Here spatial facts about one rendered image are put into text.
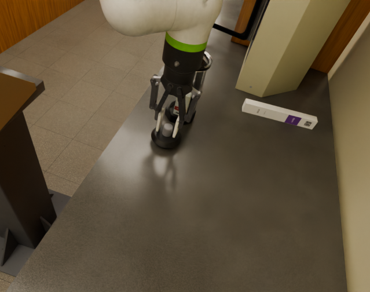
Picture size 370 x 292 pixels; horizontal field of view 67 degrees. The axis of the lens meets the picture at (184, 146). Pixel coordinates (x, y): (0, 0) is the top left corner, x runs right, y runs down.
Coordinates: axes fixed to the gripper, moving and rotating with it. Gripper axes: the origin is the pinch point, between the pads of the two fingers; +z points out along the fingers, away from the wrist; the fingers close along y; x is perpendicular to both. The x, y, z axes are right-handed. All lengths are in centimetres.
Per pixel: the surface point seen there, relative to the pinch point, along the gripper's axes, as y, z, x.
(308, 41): -33, -16, -46
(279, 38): -23.1, -16.4, -39.2
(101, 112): 72, 102, -89
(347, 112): -59, 2, -41
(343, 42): -53, -8, -76
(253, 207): -30.2, 7.4, 11.6
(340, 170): -59, 10, -17
